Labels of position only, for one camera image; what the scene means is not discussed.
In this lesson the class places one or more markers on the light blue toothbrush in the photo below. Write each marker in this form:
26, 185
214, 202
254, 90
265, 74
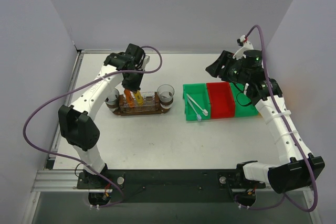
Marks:
198, 117

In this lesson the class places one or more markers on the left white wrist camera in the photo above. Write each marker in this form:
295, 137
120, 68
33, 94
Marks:
145, 61

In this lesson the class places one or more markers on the left green plastic bin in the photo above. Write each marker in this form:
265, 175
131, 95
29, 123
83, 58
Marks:
196, 100

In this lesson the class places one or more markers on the brown oval wooden tray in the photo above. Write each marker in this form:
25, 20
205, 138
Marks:
158, 110

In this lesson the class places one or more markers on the green plastic bin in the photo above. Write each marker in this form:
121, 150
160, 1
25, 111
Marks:
243, 105
196, 100

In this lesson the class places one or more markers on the dark smoked plastic cup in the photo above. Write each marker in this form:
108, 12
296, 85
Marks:
112, 100

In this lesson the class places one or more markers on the yellow toothpaste tube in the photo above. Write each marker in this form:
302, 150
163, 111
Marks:
138, 98

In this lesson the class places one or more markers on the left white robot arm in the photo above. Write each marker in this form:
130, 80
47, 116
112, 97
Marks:
76, 121

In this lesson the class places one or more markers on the aluminium extrusion rail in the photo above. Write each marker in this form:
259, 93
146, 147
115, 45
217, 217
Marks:
52, 179

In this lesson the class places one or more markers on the red plastic bin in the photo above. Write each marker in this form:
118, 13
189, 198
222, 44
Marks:
221, 100

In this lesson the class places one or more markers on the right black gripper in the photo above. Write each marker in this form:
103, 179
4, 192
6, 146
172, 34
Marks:
223, 64

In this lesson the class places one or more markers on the clear acrylic toothbrush holder rack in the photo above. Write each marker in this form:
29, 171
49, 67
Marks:
147, 104

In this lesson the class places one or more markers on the right green plastic bin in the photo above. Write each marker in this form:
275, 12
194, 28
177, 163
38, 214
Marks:
243, 105

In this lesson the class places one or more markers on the orange toothpaste tube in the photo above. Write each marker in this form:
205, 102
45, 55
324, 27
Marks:
129, 98

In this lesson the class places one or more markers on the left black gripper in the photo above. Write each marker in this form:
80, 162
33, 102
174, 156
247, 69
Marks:
132, 84

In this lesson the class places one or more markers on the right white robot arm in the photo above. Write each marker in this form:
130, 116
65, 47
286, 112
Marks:
298, 166

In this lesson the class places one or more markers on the white toothbrush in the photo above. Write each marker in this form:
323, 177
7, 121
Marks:
204, 111

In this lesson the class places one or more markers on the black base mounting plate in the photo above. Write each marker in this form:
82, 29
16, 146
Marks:
154, 196

